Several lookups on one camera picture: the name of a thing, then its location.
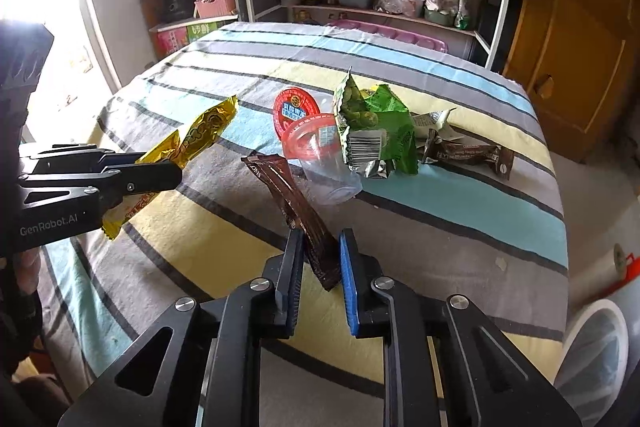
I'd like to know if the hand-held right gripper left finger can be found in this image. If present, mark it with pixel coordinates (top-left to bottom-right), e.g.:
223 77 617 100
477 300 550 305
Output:
57 229 306 427

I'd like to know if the small white green wrapper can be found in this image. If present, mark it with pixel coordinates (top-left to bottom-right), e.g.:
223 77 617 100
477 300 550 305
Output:
409 108 457 142

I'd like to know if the clear plastic cup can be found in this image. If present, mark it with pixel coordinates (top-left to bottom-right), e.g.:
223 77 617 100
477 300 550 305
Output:
281 113 364 206

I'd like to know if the green bowl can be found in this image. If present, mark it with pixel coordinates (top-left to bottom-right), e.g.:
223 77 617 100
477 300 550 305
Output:
423 5 459 27

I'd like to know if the brown snack wrapper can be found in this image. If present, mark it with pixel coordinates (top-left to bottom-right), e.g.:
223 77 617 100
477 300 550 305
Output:
241 154 344 292

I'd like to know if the white green packet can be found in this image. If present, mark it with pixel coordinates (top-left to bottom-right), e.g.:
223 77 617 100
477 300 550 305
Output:
453 0 471 32

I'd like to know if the green red carton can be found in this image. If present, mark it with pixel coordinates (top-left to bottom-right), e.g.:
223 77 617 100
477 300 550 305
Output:
155 20 234 60

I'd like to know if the striped blanket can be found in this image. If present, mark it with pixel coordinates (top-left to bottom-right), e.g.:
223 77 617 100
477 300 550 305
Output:
37 21 572 408

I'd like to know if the white round waste bin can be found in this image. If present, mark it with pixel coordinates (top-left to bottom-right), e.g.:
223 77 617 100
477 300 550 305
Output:
552 299 631 400

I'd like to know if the pink storage basket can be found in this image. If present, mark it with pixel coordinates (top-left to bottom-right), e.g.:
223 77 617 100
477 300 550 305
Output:
193 0 237 20

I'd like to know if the wooden door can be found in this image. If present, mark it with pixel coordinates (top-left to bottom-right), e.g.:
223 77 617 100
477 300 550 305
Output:
501 0 640 164

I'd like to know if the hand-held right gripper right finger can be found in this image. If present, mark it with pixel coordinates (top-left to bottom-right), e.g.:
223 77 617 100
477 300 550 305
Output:
339 228 583 427

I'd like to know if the brown chocolate bar wrapper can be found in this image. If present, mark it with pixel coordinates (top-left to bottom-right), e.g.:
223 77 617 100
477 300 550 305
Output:
419 129 516 181

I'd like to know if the pale green snack wrapper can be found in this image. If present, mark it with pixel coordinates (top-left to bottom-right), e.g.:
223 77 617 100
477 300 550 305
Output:
333 68 382 135

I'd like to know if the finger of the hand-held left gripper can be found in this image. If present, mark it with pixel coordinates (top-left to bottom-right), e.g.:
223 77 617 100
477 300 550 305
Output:
20 162 183 208
20 146 143 175

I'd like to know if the yellow snack wrapper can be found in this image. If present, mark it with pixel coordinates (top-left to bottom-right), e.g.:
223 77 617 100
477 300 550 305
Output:
101 95 239 241

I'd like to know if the translucent bin liner bag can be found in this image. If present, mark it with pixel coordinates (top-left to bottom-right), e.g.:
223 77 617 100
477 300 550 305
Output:
562 309 628 400

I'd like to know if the pink plastic tray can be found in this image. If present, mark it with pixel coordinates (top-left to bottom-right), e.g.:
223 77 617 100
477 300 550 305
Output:
325 19 450 54

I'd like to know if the person's left hand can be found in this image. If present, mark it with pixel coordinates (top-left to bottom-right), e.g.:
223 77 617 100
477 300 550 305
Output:
2 252 42 295

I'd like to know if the red plastic lid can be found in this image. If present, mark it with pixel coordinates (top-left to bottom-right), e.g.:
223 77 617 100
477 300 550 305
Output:
273 87 321 138

